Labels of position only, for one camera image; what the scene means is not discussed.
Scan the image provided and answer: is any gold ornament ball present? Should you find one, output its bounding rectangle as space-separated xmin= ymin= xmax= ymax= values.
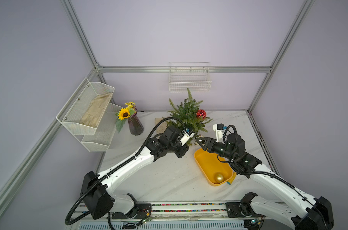
xmin=214 ymin=172 xmax=224 ymax=184

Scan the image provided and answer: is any sunflower bouquet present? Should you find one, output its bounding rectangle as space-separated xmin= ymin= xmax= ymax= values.
xmin=115 ymin=102 xmax=137 ymax=133

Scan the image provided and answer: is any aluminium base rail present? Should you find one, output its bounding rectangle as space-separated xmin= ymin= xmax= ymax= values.
xmin=67 ymin=198 xmax=297 ymax=230

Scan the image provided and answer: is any blue yellow toy rake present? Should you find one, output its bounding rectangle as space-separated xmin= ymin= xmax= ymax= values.
xmin=226 ymin=172 xmax=237 ymax=185

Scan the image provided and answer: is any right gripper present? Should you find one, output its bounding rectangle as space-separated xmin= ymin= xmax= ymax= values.
xmin=196 ymin=138 xmax=236 ymax=162

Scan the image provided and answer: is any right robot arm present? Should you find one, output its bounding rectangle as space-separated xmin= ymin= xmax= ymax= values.
xmin=195 ymin=134 xmax=334 ymax=230

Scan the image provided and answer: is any beige cloth in shelf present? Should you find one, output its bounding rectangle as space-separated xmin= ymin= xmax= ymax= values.
xmin=80 ymin=93 xmax=113 ymax=128

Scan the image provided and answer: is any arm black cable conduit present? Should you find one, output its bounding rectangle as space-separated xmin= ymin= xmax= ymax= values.
xmin=64 ymin=117 xmax=186 ymax=226
xmin=222 ymin=124 xmax=310 ymax=202

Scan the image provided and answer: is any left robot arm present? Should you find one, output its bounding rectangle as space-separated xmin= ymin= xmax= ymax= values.
xmin=81 ymin=126 xmax=195 ymax=219

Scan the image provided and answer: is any white mesh two-tier shelf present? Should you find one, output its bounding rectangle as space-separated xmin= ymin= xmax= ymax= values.
xmin=56 ymin=78 xmax=121 ymax=152

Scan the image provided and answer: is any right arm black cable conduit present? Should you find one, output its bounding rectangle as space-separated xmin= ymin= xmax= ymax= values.
xmin=222 ymin=124 xmax=310 ymax=202

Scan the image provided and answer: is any dark glass vase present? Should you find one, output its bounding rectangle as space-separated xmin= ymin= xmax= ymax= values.
xmin=128 ymin=115 xmax=144 ymax=136

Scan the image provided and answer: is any yellow plastic tray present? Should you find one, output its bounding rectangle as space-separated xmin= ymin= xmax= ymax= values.
xmin=194 ymin=149 xmax=234 ymax=186

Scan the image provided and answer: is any white wire wall basket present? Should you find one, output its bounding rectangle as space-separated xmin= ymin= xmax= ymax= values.
xmin=169 ymin=62 xmax=211 ymax=93

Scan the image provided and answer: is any red faceted ornament ball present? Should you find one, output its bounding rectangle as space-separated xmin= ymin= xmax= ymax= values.
xmin=196 ymin=109 xmax=207 ymax=119

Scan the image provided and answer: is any small green christmas tree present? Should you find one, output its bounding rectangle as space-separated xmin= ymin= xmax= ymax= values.
xmin=168 ymin=88 xmax=212 ymax=146

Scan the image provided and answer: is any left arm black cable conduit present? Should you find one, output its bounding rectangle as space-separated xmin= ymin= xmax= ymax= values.
xmin=64 ymin=117 xmax=186 ymax=226

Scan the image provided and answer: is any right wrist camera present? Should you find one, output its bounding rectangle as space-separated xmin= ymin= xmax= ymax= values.
xmin=213 ymin=123 xmax=226 ymax=142

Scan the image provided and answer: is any beige cloth on table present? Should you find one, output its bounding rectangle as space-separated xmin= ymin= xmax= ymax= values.
xmin=154 ymin=117 xmax=167 ymax=134

